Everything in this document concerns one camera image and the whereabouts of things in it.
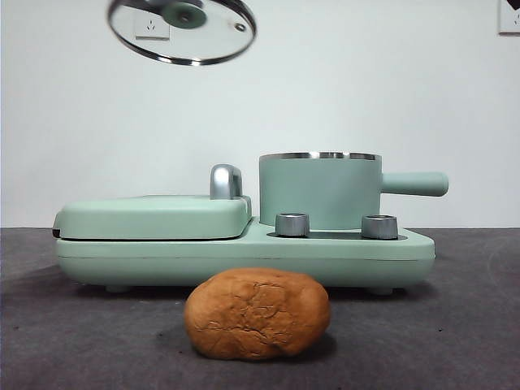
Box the brown potato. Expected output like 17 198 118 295
184 266 332 362

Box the mint green handled pot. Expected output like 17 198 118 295
258 151 449 229

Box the mint green breakfast maker base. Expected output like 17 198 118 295
54 217 436 294

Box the white wall socket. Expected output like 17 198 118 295
133 0 171 41
497 0 520 35

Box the mint green hinged press lid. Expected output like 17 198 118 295
51 163 253 241

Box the silver control knob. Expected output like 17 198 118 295
361 214 398 240
275 211 310 236

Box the glass lid with green knob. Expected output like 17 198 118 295
106 0 258 67

